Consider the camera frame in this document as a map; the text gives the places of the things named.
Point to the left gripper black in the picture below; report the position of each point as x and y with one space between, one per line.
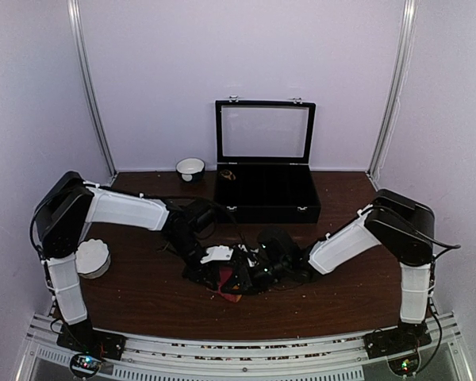
205 271

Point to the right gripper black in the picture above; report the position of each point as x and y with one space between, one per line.
245 282

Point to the maroon orange-toed sock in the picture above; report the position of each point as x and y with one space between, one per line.
226 285

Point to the black tan argyle sock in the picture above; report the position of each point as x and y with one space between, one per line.
227 175

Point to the black display case glass lid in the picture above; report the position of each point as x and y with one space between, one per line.
266 144

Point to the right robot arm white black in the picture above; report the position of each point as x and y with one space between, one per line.
399 224

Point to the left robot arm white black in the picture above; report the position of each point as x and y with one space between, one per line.
58 221

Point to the small white bowl dark rim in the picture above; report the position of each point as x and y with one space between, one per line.
190 170

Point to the white fluted dish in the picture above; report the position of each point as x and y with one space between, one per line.
92 259

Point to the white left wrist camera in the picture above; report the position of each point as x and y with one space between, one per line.
217 253

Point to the aluminium front rail frame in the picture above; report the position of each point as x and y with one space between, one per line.
337 357

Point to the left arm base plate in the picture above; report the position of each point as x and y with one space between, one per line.
91 343

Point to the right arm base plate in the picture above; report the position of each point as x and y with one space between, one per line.
403 337

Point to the right aluminium corner post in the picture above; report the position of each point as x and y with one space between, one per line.
400 70

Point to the aluminium corner post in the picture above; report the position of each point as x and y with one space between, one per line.
74 14
400 70

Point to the left aluminium corner post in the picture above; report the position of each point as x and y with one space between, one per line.
74 14

